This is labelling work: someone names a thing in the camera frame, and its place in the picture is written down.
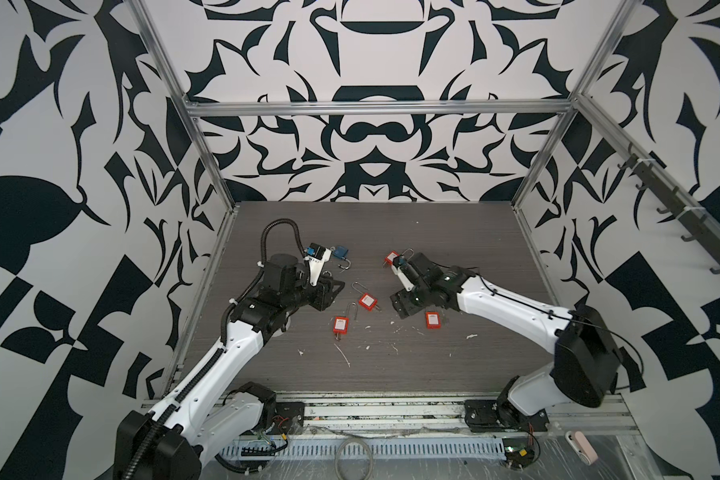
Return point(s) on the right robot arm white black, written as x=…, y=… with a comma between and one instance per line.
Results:
x=585, y=355

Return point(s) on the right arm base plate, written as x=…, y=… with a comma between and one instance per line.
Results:
x=482, y=416

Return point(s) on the aluminium frame crossbar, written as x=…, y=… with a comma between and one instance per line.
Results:
x=389, y=107

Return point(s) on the red padlock front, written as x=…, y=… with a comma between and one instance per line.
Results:
x=341, y=323

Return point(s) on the red padlock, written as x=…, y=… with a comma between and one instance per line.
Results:
x=366, y=300
x=392, y=255
x=341, y=323
x=433, y=320

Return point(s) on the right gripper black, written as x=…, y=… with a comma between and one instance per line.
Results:
x=401, y=299

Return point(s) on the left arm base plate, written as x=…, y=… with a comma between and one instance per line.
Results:
x=282, y=417

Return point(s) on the blue padlock far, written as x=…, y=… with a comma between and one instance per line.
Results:
x=340, y=254

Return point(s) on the small circuit board right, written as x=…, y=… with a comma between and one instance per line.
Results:
x=520, y=453

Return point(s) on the grey hook rail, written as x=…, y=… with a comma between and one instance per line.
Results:
x=676, y=203

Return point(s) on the white slotted cable duct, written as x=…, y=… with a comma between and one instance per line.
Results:
x=490, y=449

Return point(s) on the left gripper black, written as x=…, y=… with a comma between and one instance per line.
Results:
x=323, y=295

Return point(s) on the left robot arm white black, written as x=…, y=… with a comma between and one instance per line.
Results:
x=192, y=424

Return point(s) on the pink white clip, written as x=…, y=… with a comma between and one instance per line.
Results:
x=582, y=447

